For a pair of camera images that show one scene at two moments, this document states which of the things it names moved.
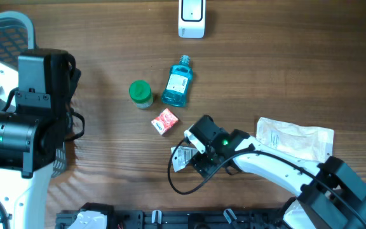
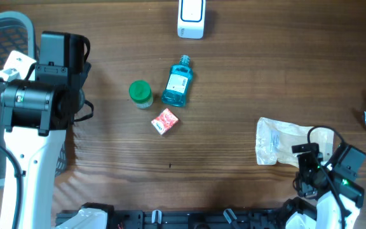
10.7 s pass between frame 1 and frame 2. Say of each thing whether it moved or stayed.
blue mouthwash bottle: stayed
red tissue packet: stayed
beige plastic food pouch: stayed
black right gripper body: moved
